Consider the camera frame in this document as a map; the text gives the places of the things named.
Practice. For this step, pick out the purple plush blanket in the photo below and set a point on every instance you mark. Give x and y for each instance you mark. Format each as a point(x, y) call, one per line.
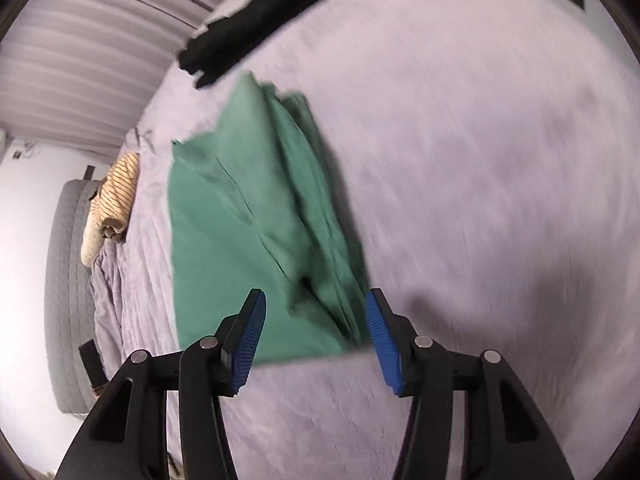
point(475, 160)

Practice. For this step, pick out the cream patterned cloth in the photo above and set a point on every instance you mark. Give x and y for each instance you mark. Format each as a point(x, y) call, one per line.
point(94, 245)

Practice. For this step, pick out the beige striped garment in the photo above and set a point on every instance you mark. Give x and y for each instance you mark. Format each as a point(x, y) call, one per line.
point(120, 185)

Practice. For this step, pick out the grey pleated curtain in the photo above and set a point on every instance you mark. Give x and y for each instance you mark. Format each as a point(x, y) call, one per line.
point(100, 50)

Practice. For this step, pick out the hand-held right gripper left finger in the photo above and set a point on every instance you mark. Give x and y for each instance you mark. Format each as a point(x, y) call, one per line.
point(247, 342)

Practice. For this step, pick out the green button shirt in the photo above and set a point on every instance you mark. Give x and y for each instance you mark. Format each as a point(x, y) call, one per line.
point(225, 240)

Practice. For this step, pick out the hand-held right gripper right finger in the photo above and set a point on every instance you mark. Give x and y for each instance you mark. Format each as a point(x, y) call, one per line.
point(381, 342)

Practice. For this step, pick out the black garment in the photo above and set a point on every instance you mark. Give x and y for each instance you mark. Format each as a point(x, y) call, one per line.
point(260, 15)

